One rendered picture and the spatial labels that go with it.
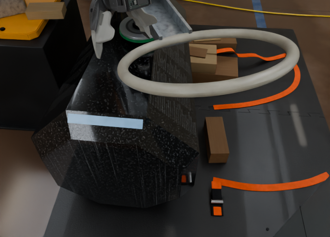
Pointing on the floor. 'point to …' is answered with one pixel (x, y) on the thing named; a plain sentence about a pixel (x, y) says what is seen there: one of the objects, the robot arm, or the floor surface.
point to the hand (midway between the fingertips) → (123, 48)
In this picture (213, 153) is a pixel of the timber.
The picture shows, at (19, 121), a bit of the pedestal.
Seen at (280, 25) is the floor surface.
